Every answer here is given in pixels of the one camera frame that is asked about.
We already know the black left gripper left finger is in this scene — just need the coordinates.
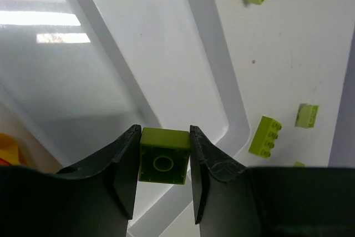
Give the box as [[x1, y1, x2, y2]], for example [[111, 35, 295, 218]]
[[1, 124, 141, 236]]

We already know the yellow round butterfly lego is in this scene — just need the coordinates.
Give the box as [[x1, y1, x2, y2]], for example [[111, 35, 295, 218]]
[[0, 133, 28, 166]]

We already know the white three-compartment tray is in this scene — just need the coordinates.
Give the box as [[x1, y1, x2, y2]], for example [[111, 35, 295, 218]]
[[1, 0, 250, 236]]

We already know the green 2x4 lego far right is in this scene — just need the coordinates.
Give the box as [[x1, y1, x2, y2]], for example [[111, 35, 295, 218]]
[[295, 103, 319, 129]]

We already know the green 2x4 lego brick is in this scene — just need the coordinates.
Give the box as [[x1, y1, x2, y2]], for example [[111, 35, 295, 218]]
[[248, 116, 282, 158]]

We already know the green 2x2 lego right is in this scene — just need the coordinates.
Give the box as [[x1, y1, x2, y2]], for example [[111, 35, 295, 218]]
[[293, 161, 306, 167]]

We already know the green 2x2 lego upturned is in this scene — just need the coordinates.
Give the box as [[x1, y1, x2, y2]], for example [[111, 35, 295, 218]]
[[139, 127, 190, 185]]

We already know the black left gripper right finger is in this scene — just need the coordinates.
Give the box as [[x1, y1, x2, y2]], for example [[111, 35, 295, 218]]
[[190, 126, 354, 236]]

